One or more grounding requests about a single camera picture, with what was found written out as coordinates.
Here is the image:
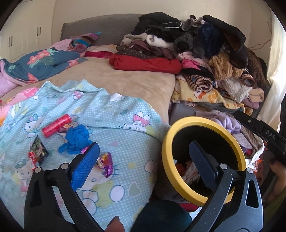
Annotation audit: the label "red cylindrical wrapper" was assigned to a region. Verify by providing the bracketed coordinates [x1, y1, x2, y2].
[42, 114, 72, 138]

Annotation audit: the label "yellow cartoon blanket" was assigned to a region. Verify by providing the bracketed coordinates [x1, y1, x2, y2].
[171, 75, 253, 115]

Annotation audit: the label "right hand dark nails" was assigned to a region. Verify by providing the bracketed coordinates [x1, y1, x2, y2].
[267, 159, 285, 203]

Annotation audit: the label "tan bed cover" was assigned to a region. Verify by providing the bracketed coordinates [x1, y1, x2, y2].
[1, 57, 175, 123]

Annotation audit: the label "red snack wrapper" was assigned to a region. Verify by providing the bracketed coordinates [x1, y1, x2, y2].
[28, 152, 37, 171]

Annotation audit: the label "grey bed headboard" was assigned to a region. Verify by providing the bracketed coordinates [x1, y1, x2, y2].
[60, 14, 141, 46]

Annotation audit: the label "purple candy wrapper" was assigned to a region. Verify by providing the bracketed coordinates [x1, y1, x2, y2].
[96, 152, 114, 177]

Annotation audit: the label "dark green snack packet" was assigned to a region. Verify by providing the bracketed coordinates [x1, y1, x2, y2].
[29, 135, 49, 166]

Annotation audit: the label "striped colourful pillow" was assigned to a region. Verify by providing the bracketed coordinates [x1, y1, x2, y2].
[67, 32, 101, 53]

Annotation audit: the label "white fleece garment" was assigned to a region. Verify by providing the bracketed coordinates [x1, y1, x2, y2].
[146, 34, 174, 51]

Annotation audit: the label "red folded garment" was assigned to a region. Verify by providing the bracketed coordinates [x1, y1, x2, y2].
[109, 54, 182, 74]

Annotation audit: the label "blue rubber glove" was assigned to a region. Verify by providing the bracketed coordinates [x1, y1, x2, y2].
[58, 125, 93, 155]

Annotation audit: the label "black jacket on pile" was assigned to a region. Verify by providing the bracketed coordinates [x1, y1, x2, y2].
[131, 12, 184, 42]

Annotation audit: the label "yellow rimmed black trash bin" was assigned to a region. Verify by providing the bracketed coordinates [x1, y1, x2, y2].
[162, 117, 246, 206]

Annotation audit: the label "white printed plastic bag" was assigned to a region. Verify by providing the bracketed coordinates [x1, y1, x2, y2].
[182, 162, 200, 186]

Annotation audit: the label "light blue Hello Kitty sheet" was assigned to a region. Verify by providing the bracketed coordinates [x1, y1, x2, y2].
[1, 80, 169, 231]

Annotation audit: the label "tiger striped knit garment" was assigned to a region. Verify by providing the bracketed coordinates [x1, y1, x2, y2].
[183, 74, 213, 92]

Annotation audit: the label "black plush garment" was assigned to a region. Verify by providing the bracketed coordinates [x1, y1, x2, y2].
[203, 14, 248, 69]

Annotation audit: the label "mustard knit sweater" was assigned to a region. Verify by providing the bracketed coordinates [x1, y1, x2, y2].
[208, 51, 243, 81]

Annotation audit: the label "cream built-in wardrobe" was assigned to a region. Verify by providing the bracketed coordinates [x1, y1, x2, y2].
[1, 0, 56, 62]

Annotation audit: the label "lavender fleece garment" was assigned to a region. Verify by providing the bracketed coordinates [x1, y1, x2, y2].
[195, 110, 241, 134]

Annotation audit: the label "teal floral pink quilt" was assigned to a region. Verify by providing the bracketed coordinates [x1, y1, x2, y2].
[1, 48, 87, 86]

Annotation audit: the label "pink cartoon blanket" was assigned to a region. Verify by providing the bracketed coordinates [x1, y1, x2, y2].
[1, 87, 39, 126]

